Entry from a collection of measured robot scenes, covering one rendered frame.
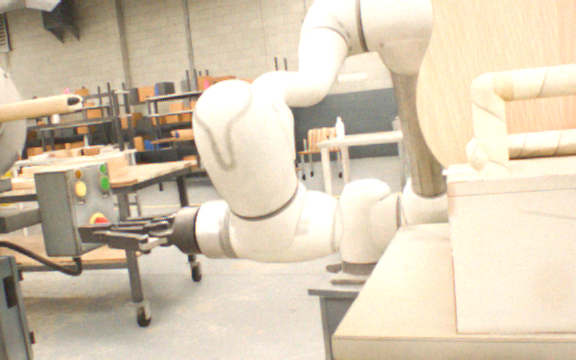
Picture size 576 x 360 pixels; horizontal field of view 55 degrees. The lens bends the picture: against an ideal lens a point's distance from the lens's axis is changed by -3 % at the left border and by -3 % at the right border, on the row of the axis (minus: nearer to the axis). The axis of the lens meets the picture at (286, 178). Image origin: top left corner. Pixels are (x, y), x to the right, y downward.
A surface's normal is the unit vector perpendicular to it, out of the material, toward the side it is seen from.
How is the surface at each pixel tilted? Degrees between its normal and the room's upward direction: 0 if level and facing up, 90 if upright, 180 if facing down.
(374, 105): 90
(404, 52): 131
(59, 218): 90
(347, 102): 90
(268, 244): 122
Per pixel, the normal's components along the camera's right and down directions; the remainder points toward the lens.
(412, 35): -0.14, 0.72
